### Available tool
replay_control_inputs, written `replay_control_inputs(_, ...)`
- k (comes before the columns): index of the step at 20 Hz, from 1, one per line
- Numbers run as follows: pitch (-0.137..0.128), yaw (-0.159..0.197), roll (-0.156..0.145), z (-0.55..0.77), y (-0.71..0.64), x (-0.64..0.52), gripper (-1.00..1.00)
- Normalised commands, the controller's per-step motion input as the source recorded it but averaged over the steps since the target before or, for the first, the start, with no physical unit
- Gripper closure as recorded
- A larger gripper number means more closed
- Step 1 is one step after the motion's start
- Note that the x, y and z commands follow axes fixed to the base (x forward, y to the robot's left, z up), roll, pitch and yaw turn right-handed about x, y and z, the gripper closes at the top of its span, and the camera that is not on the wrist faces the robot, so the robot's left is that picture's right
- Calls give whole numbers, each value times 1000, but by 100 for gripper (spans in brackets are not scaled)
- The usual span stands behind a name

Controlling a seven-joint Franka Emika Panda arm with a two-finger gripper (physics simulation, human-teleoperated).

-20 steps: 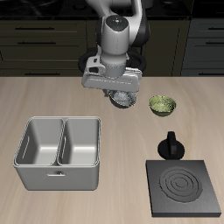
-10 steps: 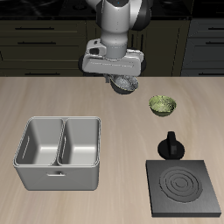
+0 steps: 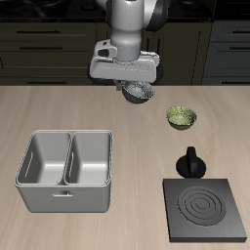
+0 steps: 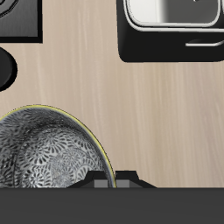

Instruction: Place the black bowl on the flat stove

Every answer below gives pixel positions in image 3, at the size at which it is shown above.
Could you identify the black kitchen countertop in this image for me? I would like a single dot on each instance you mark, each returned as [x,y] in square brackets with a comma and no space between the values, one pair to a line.
[49,9]

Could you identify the black bowl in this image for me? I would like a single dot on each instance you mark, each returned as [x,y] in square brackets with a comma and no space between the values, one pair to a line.
[138,94]

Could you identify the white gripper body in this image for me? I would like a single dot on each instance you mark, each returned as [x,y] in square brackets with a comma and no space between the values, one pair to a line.
[123,71]

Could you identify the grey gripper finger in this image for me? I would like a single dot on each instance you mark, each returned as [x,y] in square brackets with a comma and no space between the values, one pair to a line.
[118,85]

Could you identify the dark grey kitchen cupboard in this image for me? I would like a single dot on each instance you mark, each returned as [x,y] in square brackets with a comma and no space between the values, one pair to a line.
[228,52]

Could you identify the dark grey stove plate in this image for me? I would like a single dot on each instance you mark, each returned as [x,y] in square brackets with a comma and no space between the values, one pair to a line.
[203,211]

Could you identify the dark brown kitchen cupboard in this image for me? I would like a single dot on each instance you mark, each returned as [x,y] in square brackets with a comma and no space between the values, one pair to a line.
[49,52]

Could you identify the green bowl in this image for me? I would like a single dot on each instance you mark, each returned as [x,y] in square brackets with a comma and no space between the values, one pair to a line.
[181,118]

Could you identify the white basket with two bins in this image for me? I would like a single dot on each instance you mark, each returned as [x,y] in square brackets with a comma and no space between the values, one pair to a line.
[65,175]

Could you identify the round black stove knob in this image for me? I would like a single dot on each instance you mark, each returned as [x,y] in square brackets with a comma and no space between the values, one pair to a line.
[191,164]

